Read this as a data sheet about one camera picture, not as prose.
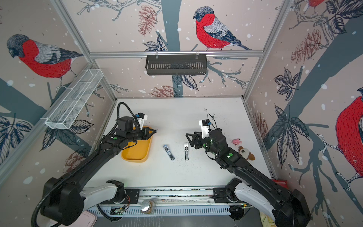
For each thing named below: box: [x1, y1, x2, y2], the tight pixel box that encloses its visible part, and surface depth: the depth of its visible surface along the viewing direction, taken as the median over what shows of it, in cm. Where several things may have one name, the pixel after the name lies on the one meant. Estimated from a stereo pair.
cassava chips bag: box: [259, 211, 277, 227], surface depth 66 cm
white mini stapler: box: [183, 142, 190, 162], surface depth 91 cm
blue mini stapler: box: [163, 144, 176, 161], surface depth 90 cm
